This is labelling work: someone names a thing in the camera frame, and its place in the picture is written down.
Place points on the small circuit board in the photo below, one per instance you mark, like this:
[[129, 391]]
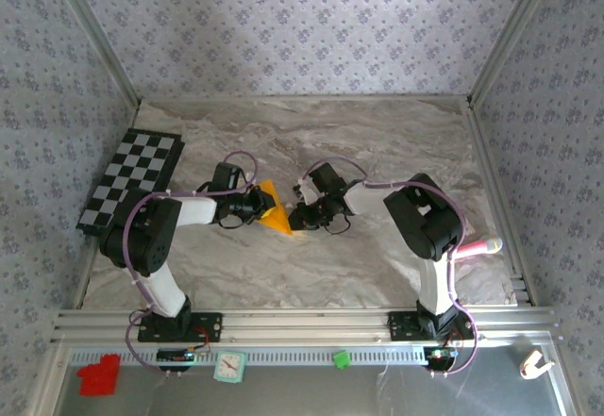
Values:
[[174, 355], [441, 354]]

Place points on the left small circuit board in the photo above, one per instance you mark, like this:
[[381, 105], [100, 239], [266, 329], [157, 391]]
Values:
[[174, 355]]

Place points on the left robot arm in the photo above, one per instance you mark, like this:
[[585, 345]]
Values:
[[198, 211]]

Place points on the orange paper sheet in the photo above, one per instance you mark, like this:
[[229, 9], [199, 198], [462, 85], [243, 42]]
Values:
[[278, 218]]

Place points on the grey metal panel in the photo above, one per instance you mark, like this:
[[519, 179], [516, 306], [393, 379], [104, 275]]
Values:
[[302, 394]]

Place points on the green toy block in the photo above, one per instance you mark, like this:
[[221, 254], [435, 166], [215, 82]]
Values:
[[340, 359]]

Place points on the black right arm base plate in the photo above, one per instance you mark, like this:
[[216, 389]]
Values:
[[401, 326]]

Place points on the right small circuit board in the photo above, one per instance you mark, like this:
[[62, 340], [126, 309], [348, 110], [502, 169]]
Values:
[[441, 354]]

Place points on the aluminium mounting rail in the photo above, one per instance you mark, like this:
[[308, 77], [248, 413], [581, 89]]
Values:
[[302, 324]]

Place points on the teal square clock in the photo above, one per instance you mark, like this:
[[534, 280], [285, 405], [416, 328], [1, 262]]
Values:
[[229, 366]]

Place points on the white plastic hook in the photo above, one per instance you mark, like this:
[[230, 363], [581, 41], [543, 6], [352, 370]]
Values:
[[531, 366]]

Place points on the aluminium side rail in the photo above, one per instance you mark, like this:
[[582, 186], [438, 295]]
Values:
[[87, 272], [487, 161]]

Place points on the pink toy microphone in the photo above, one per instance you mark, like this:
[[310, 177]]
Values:
[[483, 246]]

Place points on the black grey checkerboard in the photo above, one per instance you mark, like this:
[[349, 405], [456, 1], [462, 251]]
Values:
[[137, 161]]

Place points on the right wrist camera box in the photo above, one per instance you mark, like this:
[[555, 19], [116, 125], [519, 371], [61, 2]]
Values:
[[304, 194]]

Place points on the red toy brick block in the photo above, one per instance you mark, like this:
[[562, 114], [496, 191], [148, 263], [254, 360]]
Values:
[[98, 377]]

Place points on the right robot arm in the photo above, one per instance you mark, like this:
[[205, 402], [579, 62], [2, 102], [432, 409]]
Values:
[[424, 218]]

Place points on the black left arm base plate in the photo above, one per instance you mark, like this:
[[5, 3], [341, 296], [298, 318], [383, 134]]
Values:
[[210, 328]]

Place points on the aluminium corner post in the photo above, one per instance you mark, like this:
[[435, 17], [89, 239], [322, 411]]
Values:
[[98, 34], [510, 34]]

